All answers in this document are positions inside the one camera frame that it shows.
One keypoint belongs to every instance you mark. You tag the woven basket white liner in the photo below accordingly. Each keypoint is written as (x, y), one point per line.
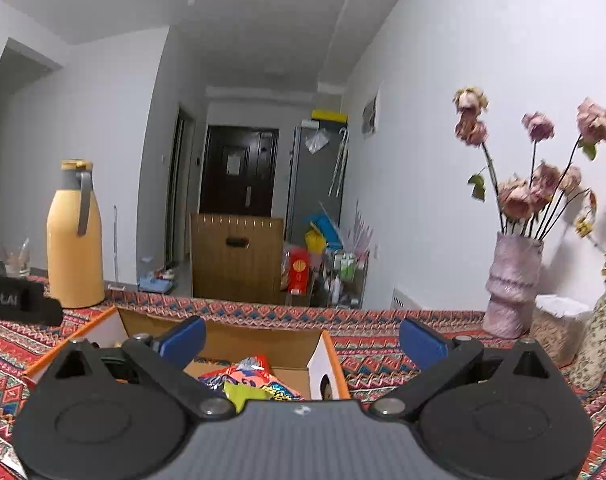
(553, 335)

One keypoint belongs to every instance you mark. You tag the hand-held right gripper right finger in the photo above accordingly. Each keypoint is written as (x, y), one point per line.
(423, 342)

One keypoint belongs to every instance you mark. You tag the wooden chair back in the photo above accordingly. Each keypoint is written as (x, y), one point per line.
(233, 270)

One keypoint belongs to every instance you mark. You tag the clear drinking glass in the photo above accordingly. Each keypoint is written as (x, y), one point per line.
(18, 262)

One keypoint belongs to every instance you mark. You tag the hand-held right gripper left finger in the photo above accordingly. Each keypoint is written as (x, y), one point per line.
(185, 341)

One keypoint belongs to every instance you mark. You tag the translucent pink plastic wrap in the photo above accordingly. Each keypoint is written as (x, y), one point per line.
(360, 230)

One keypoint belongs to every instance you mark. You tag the dried pink roses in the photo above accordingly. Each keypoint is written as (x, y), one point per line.
(515, 200)

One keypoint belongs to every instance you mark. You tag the white wall heater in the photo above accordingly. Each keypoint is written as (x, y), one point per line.
(405, 300)

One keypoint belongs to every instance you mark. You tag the red colourful snack packet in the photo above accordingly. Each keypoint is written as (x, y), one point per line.
(253, 367)

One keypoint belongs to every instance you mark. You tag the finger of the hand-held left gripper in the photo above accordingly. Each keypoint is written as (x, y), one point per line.
(45, 307)

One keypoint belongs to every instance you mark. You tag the blue plastic item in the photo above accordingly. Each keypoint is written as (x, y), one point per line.
(325, 225)

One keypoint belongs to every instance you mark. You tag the red gift bag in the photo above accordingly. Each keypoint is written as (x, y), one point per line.
(299, 270)

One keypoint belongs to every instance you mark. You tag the clear hanging umbrella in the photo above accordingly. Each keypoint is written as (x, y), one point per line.
(339, 160)

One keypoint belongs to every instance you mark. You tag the pink ribbed vase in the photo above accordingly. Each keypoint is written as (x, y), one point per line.
(510, 290)

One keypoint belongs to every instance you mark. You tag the yellow and black box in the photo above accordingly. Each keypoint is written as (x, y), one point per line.
(330, 114)

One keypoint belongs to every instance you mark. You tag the red patterned tablecloth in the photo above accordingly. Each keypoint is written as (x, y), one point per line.
(373, 365)

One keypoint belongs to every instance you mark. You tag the dark entrance door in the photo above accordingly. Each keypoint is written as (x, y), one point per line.
(218, 185)

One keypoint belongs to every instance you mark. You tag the blue floor tray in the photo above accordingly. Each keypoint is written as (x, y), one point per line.
(155, 282)

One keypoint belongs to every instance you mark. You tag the green snack packet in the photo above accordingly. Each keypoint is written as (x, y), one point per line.
(238, 392)

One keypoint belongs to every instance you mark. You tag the cardboard box with orange rim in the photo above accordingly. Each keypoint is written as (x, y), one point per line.
(263, 345)

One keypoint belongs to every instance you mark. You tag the clear plastic bag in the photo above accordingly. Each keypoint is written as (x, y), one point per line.
(317, 141)

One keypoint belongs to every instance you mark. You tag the wall electrical panel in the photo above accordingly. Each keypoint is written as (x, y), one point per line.
(370, 115)

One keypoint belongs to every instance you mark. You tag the yellow thermos jug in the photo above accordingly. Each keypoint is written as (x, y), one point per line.
(75, 260)

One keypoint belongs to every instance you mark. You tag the grey refrigerator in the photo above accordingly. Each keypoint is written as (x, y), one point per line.
(313, 185)

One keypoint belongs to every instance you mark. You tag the floral print vase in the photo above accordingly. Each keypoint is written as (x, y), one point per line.
(595, 340)

